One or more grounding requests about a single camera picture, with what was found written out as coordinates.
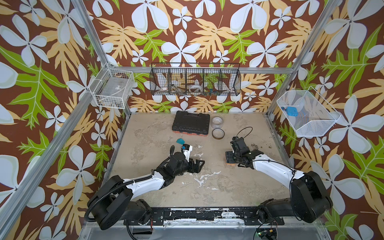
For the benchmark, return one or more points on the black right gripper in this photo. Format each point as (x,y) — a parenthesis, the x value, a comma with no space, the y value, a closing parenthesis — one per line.
(237,147)

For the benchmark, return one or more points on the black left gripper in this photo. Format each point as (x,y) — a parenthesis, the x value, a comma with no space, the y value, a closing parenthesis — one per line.
(197,168)

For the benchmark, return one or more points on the teal block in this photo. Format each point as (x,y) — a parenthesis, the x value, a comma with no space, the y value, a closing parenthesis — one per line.
(180,141)

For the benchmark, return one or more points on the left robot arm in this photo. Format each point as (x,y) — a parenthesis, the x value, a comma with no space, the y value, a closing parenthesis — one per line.
(113,201)

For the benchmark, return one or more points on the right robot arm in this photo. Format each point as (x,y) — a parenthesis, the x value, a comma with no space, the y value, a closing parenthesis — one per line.
(308,198)

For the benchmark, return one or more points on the brown tape roll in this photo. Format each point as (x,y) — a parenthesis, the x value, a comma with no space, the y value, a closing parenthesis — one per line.
(218,134)

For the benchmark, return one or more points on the clear tape roll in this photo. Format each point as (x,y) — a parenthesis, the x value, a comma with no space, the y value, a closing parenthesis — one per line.
(217,122)

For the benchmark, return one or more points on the black tool case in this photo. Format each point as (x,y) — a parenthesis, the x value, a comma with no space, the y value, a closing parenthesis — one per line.
(191,123)

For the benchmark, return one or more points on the blue object in basket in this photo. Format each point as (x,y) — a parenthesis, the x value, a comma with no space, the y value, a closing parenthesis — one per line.
(292,111)

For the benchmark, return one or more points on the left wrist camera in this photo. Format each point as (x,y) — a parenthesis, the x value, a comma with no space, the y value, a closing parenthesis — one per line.
(186,150)

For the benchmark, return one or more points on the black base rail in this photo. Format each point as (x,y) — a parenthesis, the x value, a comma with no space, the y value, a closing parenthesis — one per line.
(248,215)

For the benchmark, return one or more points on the white wire basket right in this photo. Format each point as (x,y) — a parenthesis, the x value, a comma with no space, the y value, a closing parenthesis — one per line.
(316,115)

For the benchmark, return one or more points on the white wire basket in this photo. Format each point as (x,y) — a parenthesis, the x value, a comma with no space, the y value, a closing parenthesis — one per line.
(111,88)
(316,115)

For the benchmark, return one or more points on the black wire basket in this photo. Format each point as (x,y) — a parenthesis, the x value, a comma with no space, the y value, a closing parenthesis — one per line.
(208,79)

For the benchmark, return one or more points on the white wire basket left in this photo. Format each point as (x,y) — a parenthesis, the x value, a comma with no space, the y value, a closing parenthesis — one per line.
(111,88)

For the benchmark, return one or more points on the aluminium frame post right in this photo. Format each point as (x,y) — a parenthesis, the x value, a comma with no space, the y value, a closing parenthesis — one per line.
(314,34)

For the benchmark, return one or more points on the aluminium frame post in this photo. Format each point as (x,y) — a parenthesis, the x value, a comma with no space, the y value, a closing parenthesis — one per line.
(314,34)
(74,175)

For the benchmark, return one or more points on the aluminium frame post left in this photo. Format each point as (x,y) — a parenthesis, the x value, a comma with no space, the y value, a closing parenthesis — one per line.
(74,175)

